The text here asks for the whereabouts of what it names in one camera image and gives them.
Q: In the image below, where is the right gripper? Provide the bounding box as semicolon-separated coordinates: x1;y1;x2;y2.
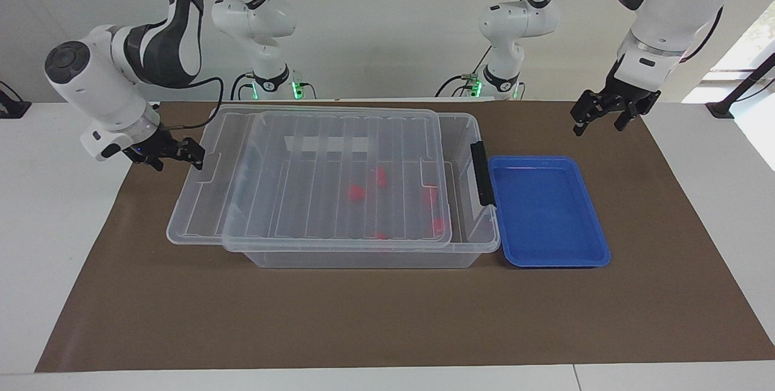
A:
124;128;206;173

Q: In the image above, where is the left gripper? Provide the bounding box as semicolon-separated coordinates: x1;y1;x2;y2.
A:
570;62;662;137

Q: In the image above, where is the blue plastic tray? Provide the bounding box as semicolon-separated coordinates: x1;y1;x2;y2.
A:
487;155;612;269

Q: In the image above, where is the clear plastic storage box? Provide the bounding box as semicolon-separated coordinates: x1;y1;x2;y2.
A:
223;111;502;270

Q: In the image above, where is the clear plastic lid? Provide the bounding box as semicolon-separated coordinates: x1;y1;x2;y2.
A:
166;103;454;252

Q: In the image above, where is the black stand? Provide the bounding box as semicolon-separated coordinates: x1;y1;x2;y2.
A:
705;52;775;120
0;80;32;120

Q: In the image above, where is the black cable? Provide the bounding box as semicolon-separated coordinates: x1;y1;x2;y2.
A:
231;73;259;102
434;73;480;99
678;6;726;64
159;76;226;133

